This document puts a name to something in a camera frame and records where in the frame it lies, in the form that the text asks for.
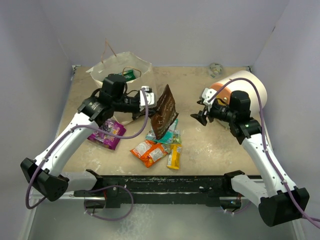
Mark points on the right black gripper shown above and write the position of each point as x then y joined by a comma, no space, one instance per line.
201,116

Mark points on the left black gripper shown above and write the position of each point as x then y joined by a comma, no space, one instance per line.
139,113

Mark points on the brown m&m's bag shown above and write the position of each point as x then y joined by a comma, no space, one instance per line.
165,113

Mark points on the purple candy bag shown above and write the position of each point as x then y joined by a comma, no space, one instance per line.
107,141

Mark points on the teal snack packet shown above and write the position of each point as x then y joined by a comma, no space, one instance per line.
168,136

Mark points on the orange snack bag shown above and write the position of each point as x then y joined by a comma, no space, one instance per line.
150,152

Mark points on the green chips bag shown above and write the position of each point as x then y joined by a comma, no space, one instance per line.
128,75

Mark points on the brown paper bag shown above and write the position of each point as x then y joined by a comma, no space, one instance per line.
117,67

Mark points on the yellow snack bar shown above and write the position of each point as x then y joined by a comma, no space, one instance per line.
173,161

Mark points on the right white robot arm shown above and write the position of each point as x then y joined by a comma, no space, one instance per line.
278,199

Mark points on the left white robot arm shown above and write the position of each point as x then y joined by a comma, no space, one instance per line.
44,172

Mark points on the small tape roll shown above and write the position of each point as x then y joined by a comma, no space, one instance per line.
215,70

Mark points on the large cylindrical drum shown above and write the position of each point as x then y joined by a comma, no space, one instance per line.
242,85

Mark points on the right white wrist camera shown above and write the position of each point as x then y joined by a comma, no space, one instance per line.
207,97

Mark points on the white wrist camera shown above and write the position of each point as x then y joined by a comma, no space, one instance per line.
147,97
207,97

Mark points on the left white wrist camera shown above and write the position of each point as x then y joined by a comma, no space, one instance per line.
147,97

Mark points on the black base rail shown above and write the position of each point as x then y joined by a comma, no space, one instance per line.
208,190

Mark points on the aluminium frame rail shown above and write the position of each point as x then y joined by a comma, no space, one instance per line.
207,150

